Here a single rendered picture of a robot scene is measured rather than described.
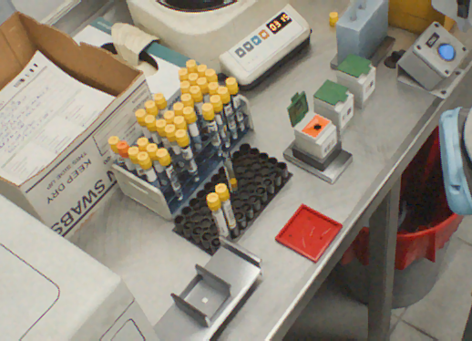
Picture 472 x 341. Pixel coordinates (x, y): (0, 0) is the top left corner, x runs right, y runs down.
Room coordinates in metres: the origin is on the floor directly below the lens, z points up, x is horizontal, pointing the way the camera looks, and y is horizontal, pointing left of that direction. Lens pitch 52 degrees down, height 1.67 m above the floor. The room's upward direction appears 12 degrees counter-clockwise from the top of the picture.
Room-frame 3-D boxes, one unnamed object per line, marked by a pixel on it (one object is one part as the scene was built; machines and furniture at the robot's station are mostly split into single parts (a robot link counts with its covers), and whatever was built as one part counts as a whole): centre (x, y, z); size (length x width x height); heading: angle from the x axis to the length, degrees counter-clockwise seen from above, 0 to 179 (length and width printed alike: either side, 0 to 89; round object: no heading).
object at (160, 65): (0.85, 0.16, 0.92); 0.24 x 0.12 x 0.10; 44
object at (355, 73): (0.72, -0.18, 0.91); 0.05 x 0.04 x 0.07; 44
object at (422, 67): (0.74, -0.29, 0.92); 0.13 x 0.07 x 0.08; 44
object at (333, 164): (0.61, -0.09, 0.89); 0.09 x 0.05 x 0.04; 42
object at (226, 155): (0.57, 0.04, 0.93); 0.01 x 0.01 x 0.10; 44
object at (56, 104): (0.73, 0.31, 0.95); 0.29 x 0.25 x 0.15; 44
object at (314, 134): (0.61, -0.09, 0.92); 0.05 x 0.04 x 0.06; 42
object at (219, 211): (0.56, 0.04, 0.93); 0.17 x 0.09 x 0.11; 134
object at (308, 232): (0.48, -0.05, 0.88); 0.07 x 0.07 x 0.01; 44
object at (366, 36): (0.81, -0.21, 0.92); 0.10 x 0.07 x 0.10; 137
